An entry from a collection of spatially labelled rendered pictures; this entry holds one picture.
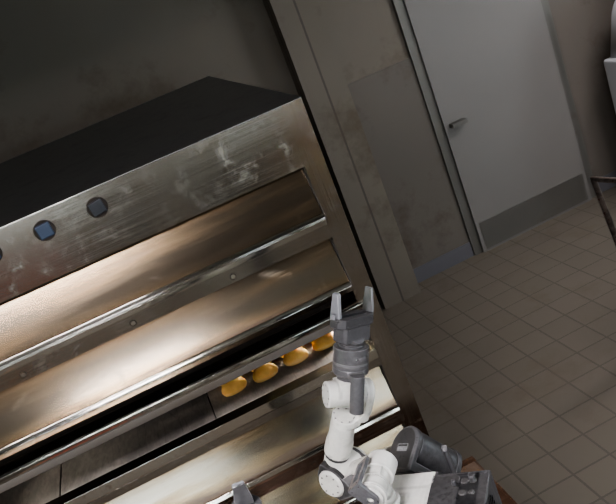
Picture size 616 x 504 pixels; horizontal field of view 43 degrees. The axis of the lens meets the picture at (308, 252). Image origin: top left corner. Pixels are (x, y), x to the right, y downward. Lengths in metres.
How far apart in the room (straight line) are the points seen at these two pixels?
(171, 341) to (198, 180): 0.54
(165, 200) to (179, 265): 0.21
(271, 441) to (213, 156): 1.03
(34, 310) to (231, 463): 0.86
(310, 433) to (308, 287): 0.55
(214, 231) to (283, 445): 0.82
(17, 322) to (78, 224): 0.36
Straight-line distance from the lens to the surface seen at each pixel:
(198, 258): 2.53
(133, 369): 2.63
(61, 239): 2.50
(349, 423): 2.00
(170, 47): 5.29
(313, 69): 5.31
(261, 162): 2.52
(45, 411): 2.68
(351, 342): 1.88
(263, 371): 2.88
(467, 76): 5.89
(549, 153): 6.31
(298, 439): 2.85
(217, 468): 2.85
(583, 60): 6.44
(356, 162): 5.46
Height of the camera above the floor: 2.49
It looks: 19 degrees down
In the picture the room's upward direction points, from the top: 22 degrees counter-clockwise
